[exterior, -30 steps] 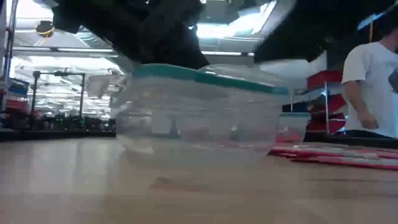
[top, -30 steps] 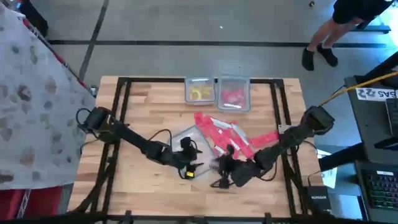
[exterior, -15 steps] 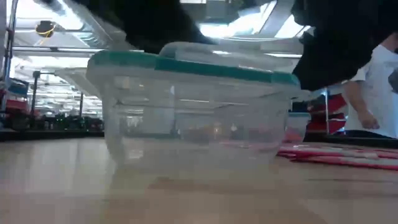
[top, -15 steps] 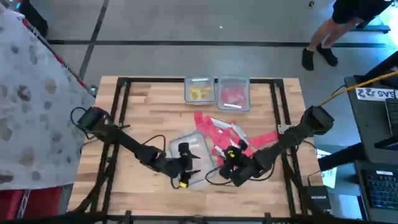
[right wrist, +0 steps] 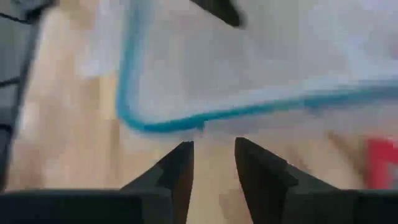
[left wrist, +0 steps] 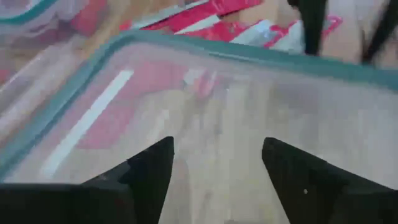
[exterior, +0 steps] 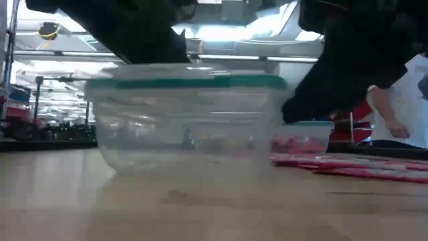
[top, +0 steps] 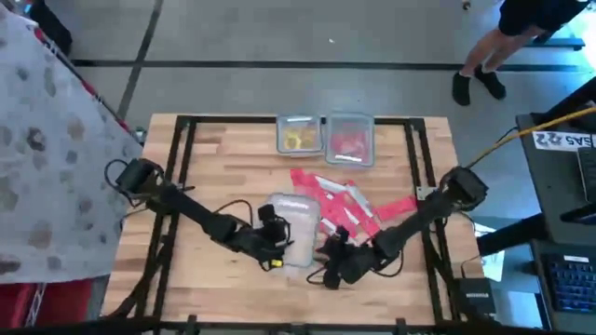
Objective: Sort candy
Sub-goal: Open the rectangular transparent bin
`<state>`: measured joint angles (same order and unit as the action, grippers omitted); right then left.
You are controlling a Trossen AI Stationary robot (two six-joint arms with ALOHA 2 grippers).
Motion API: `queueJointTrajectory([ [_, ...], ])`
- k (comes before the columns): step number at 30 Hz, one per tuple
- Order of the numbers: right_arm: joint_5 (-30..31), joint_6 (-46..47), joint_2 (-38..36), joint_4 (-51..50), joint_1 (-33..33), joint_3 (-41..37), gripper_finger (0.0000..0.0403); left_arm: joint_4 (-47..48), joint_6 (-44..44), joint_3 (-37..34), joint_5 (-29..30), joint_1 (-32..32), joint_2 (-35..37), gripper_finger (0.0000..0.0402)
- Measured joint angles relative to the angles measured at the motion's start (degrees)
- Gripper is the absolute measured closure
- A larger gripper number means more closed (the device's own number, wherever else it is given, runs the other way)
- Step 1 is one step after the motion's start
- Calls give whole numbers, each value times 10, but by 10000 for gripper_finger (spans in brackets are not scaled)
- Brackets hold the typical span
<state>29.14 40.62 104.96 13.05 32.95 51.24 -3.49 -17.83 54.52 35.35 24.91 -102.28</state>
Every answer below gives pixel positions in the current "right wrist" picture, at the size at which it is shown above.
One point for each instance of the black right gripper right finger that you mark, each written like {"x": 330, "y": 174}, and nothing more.
{"x": 311, "y": 208}

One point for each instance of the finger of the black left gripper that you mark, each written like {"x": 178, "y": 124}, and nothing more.
{"x": 224, "y": 9}

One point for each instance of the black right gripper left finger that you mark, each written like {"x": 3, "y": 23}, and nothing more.
{"x": 93, "y": 208}

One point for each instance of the clear plastic container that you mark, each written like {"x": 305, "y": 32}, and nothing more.
{"x": 217, "y": 62}

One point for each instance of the red KitKat bar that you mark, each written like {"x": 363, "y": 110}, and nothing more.
{"x": 382, "y": 165}

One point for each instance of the black table frame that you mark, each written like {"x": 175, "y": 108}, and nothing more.
{"x": 5, "y": 149}

